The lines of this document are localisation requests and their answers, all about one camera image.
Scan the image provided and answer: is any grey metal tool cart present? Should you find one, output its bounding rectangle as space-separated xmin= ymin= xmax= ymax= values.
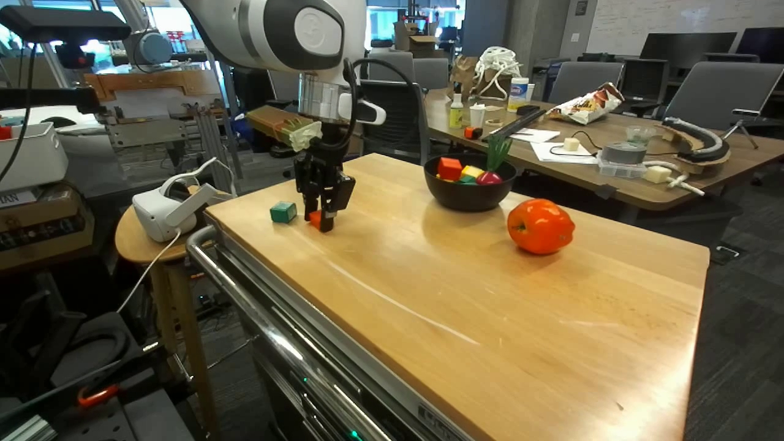
xmin=184 ymin=223 xmax=493 ymax=441

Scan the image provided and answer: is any white cable bundle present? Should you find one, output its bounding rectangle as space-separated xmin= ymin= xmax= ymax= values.
xmin=472 ymin=45 xmax=525 ymax=100

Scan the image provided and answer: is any chrome cart handle rail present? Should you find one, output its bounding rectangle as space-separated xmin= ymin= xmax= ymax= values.
xmin=184 ymin=225 xmax=394 ymax=441

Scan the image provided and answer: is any round wooden stool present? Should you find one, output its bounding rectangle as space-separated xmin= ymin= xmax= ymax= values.
xmin=113 ymin=203 xmax=216 ymax=441

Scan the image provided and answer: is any white power adapter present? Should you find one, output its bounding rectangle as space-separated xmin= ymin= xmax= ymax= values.
xmin=641 ymin=161 xmax=706 ymax=200

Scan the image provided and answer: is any dark office chair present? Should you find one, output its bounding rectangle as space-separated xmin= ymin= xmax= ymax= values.
xmin=357 ymin=78 xmax=434 ymax=161

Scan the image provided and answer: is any orange clamp handle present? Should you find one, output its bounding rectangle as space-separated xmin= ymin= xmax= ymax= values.
xmin=74 ymin=383 xmax=122 ymax=412

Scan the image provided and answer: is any white VR headset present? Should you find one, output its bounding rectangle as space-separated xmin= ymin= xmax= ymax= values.
xmin=130 ymin=156 xmax=237 ymax=246

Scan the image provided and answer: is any red radish toy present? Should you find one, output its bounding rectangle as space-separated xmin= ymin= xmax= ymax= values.
xmin=476 ymin=133 xmax=519 ymax=192

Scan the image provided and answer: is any large white paper sheet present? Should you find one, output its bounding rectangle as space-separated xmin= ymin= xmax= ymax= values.
xmin=526 ymin=139 xmax=603 ymax=170

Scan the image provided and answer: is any white headset cable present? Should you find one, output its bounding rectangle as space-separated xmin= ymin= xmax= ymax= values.
xmin=113 ymin=230 xmax=184 ymax=318

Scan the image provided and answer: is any white box device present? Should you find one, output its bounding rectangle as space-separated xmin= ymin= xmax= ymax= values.
xmin=0 ymin=121 xmax=71 ymax=195

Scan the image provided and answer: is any curved black white band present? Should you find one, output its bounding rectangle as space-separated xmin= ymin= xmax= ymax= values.
xmin=658 ymin=114 xmax=732 ymax=166

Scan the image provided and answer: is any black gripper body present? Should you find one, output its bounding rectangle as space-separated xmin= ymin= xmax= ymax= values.
xmin=292 ymin=121 xmax=357 ymax=203

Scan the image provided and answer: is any grey office chair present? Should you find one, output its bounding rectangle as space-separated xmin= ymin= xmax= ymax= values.
xmin=365 ymin=48 xmax=452 ymax=94
xmin=661 ymin=58 xmax=784 ymax=137
xmin=547 ymin=58 xmax=630 ymax=108

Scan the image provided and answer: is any clear plastic container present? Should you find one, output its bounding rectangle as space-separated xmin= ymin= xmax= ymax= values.
xmin=597 ymin=137 xmax=653 ymax=181

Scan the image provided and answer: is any white bottle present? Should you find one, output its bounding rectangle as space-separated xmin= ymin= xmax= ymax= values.
xmin=506 ymin=74 xmax=534 ymax=114

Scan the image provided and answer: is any long black bar device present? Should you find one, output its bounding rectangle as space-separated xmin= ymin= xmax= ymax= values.
xmin=477 ymin=106 xmax=549 ymax=146

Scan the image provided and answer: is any wooden office desk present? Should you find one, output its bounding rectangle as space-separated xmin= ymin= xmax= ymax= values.
xmin=422 ymin=85 xmax=784 ymax=216

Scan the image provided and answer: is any orange apple toy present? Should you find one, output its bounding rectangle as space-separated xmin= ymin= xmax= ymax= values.
xmin=504 ymin=195 xmax=577 ymax=260

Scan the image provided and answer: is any black bowl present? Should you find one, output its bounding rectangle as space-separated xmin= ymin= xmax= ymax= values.
xmin=422 ymin=154 xmax=519 ymax=216

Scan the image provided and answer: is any small white paper sheet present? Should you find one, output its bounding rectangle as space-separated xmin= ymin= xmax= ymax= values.
xmin=506 ymin=125 xmax=565 ymax=145

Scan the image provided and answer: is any yellow green bottle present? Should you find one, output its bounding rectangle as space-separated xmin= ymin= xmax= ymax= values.
xmin=446 ymin=90 xmax=468 ymax=135

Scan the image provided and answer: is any black overhead panel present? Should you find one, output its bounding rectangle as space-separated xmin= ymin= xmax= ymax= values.
xmin=0 ymin=5 xmax=134 ymax=45

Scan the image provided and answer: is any chips bag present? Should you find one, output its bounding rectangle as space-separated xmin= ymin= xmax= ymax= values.
xmin=547 ymin=80 xmax=630 ymax=128

